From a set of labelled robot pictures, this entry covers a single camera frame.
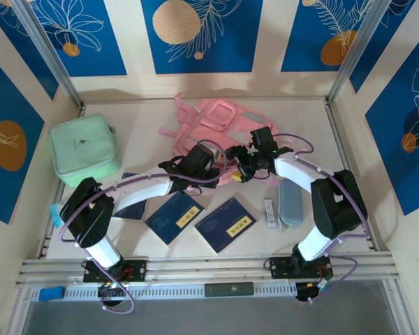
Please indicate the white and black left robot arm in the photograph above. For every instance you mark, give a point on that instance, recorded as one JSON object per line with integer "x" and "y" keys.
{"x": 143, "y": 192}

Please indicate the aluminium frame post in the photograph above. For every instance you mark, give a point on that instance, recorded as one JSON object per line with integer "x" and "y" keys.
{"x": 356, "y": 52}
{"x": 50, "y": 52}

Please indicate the pink student backpack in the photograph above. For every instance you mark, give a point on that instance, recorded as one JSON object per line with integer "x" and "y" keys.
{"x": 227, "y": 115}

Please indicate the small white tube box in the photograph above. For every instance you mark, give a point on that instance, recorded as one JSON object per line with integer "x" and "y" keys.
{"x": 270, "y": 214}

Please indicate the grey-blue oval pencil case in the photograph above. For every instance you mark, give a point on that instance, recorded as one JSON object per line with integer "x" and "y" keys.
{"x": 290, "y": 206}

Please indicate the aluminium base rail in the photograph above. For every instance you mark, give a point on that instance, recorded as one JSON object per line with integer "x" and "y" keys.
{"x": 213, "y": 270}

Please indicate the mint green square lunch bag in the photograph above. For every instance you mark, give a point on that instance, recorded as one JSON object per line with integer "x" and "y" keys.
{"x": 80, "y": 146}

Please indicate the light blue tissue pack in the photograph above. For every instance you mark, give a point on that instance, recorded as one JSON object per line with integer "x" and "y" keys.
{"x": 56, "y": 216}

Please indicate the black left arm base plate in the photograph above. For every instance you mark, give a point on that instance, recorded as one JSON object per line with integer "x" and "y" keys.
{"x": 136, "y": 270}

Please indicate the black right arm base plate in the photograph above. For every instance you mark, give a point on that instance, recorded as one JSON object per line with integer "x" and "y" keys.
{"x": 279, "y": 267}

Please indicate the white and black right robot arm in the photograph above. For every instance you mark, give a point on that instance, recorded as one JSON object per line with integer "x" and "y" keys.
{"x": 293, "y": 174}

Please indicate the navy notebook with yellow label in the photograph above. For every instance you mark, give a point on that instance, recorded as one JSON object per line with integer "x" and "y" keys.
{"x": 171, "y": 220}
{"x": 131, "y": 211}
{"x": 227, "y": 227}

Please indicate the small blue block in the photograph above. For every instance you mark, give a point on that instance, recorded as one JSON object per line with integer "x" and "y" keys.
{"x": 50, "y": 294}

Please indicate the dark rectangular sensor bar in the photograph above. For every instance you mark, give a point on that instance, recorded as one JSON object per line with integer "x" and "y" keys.
{"x": 228, "y": 289}

